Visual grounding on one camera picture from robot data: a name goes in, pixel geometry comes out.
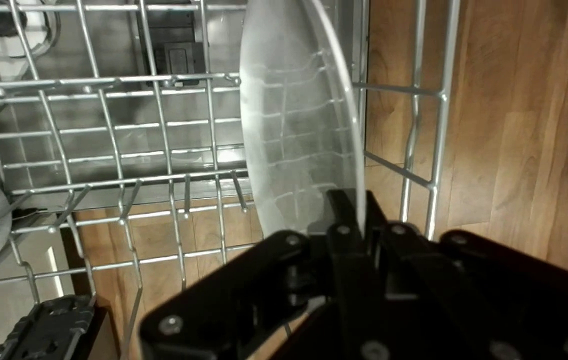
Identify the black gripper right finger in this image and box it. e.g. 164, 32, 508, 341
366, 191, 385, 229

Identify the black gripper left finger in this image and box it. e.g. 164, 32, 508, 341
324, 189, 357, 234

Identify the clear glass plate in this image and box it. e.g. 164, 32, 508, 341
240, 0, 366, 234

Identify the white wire dishwasher rack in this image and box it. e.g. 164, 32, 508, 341
0, 0, 461, 360

